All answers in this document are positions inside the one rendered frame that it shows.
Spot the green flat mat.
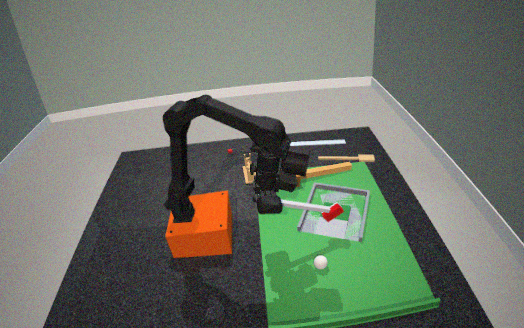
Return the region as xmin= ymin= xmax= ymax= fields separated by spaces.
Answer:
xmin=258 ymin=162 xmax=435 ymax=327

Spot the white golf ball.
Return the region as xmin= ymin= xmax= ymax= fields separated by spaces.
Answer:
xmin=314 ymin=255 xmax=328 ymax=270

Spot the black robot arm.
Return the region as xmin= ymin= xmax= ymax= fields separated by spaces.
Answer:
xmin=163 ymin=95 xmax=310 ymax=223

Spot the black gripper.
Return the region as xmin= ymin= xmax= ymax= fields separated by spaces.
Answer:
xmin=250 ymin=162 xmax=283 ymax=215

